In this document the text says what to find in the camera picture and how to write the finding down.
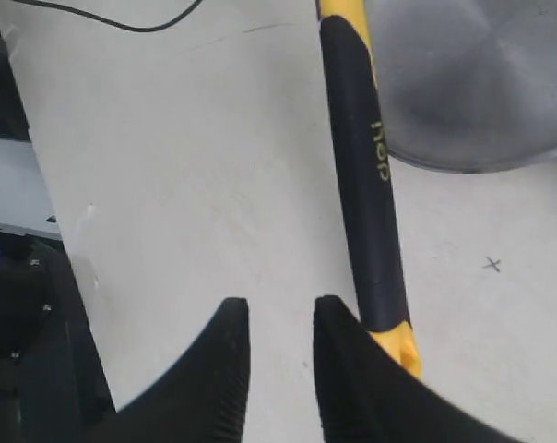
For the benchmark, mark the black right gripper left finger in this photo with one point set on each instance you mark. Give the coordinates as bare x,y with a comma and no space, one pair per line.
201,398

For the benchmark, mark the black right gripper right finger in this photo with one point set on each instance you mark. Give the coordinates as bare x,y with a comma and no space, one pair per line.
363,395

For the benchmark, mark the yellow black claw hammer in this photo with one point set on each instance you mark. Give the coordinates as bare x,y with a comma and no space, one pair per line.
365,179

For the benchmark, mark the round steel plate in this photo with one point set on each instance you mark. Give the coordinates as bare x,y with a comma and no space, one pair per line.
467,86

